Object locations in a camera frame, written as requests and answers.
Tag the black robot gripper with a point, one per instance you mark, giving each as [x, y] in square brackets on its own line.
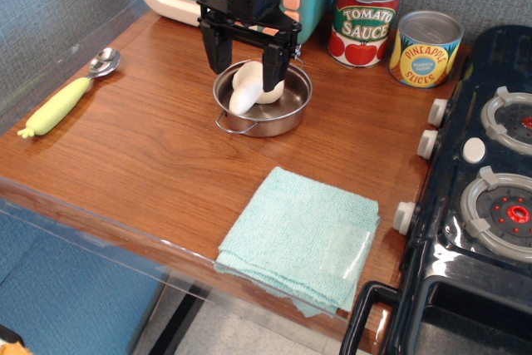
[260, 23]

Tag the red and white plush mushroom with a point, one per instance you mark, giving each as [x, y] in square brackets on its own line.
[248, 88]

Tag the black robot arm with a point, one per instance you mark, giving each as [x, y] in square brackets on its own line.
[259, 23]

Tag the small steel pot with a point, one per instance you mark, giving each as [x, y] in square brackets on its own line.
[265, 120]

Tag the tomato sauce can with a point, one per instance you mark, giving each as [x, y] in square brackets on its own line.
[360, 30]

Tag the pineapple slices can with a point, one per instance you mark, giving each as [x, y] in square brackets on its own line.
[425, 48]

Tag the light blue folded cloth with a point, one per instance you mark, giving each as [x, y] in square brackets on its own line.
[302, 239]

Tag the black toy stove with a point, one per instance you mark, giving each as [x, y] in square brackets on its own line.
[466, 269]

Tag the spoon with green handle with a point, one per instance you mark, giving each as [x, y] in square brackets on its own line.
[60, 104]

